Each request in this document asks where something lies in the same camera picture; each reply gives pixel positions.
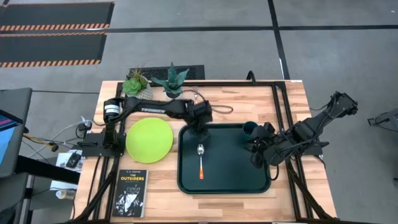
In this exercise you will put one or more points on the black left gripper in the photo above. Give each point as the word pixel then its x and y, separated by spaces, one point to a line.
pixel 200 113

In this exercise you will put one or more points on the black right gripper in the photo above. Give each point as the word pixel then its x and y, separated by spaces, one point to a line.
pixel 267 143

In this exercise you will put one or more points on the dark teal cup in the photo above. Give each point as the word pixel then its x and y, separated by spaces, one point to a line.
pixel 248 129

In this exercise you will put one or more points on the lime green plate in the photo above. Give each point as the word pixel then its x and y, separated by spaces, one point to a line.
pixel 149 141

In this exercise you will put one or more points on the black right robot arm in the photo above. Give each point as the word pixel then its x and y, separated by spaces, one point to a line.
pixel 311 130

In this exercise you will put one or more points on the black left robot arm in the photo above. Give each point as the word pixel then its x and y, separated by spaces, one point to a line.
pixel 155 109

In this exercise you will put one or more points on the dark green tray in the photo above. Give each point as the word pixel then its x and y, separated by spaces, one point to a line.
pixel 227 168

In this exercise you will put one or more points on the aloe plant in white pot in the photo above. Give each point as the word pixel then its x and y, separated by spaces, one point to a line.
pixel 172 82

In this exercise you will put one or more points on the black perforated floor mat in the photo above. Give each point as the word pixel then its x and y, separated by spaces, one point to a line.
pixel 196 73

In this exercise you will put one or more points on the succulent in patterned pot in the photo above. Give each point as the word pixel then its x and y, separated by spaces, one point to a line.
pixel 133 87

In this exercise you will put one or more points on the black paperback book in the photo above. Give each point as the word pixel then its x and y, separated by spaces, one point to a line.
pixel 130 193

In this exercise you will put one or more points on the black handheld remote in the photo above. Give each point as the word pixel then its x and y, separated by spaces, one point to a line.
pixel 73 160

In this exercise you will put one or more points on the grey metal stand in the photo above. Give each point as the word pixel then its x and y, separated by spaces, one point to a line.
pixel 385 118

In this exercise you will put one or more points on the white paper sheet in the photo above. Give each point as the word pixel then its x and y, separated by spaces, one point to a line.
pixel 62 174

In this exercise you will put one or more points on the small clear bottle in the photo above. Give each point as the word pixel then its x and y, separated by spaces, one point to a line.
pixel 65 194

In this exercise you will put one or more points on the black hazard-striped floor mat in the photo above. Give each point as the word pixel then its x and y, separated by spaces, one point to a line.
pixel 49 48
pixel 56 14

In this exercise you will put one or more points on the grey computer monitor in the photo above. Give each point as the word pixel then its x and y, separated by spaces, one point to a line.
pixel 18 102

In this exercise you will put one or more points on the black aluminium table frame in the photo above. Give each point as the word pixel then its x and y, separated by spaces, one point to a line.
pixel 233 84

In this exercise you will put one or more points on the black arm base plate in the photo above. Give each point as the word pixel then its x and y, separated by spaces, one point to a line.
pixel 93 146
pixel 320 147

